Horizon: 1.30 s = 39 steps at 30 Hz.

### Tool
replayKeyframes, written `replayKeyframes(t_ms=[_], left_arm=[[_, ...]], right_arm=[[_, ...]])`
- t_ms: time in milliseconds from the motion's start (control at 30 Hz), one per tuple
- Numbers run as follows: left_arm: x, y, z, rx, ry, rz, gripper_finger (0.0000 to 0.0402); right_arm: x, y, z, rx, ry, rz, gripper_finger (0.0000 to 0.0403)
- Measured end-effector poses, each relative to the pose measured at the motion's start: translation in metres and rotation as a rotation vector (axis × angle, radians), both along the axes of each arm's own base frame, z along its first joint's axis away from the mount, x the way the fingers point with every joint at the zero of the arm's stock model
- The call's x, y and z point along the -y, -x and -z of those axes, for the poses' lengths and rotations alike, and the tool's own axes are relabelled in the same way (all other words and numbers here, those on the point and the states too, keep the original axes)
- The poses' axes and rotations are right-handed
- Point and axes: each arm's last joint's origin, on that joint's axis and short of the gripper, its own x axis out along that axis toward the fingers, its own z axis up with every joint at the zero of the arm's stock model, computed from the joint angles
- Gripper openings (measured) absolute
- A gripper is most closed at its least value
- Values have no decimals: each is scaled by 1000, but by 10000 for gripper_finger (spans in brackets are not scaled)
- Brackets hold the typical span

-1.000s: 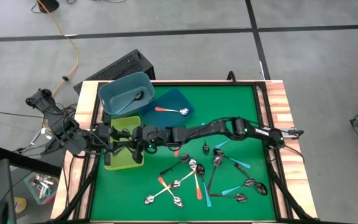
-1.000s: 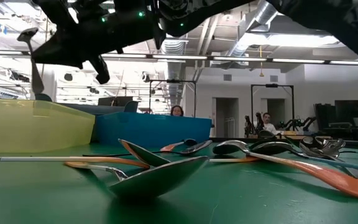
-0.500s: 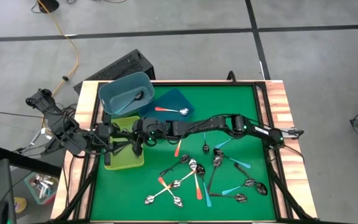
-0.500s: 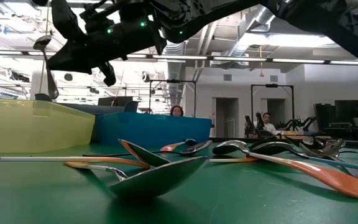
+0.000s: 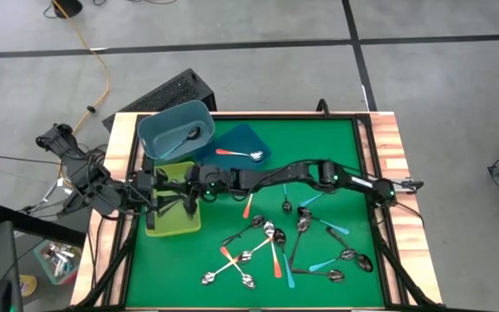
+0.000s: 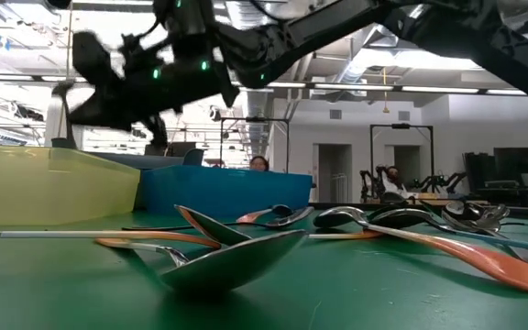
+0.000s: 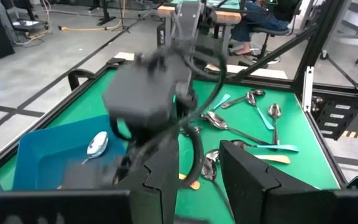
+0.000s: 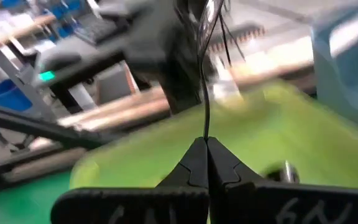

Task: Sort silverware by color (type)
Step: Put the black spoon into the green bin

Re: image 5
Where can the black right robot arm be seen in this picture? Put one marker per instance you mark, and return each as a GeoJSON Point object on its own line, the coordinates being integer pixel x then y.
{"type": "Point", "coordinates": [275, 175]}

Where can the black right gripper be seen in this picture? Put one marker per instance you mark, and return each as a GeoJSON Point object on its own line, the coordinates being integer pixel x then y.
{"type": "Point", "coordinates": [212, 180]}

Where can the grey-blue plastic bin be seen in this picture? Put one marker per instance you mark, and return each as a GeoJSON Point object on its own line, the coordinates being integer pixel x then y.
{"type": "Point", "coordinates": [163, 130]}

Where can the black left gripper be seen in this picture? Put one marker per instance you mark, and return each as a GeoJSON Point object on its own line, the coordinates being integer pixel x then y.
{"type": "Point", "coordinates": [147, 184]}

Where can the green table mat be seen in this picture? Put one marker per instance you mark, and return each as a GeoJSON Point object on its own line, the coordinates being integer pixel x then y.
{"type": "Point", "coordinates": [167, 277]}

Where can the yellow tape roll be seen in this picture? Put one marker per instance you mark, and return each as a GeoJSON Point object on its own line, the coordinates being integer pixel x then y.
{"type": "Point", "coordinates": [29, 286]}

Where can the black floor beam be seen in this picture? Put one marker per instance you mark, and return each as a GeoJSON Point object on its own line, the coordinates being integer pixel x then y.
{"type": "Point", "coordinates": [37, 225]}

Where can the wooden table side board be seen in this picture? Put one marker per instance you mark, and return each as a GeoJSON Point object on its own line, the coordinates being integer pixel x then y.
{"type": "Point", "coordinates": [126, 119]}
{"type": "Point", "coordinates": [410, 242]}

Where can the teal basket with items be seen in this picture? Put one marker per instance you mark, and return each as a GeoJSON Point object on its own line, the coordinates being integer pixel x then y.
{"type": "Point", "coordinates": [56, 260]}

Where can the blue shallow plastic bin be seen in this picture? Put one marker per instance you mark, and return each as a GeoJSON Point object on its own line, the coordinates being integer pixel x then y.
{"type": "Point", "coordinates": [236, 138]}

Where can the black round floor base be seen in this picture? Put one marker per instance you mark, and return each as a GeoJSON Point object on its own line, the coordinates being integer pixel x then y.
{"type": "Point", "coordinates": [68, 8]}

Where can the translucent yellow-green plastic bin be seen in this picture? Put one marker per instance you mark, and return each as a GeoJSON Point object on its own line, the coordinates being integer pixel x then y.
{"type": "Point", "coordinates": [176, 227]}

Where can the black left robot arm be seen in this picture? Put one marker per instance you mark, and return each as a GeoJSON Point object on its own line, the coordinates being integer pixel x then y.
{"type": "Point", "coordinates": [80, 169]}

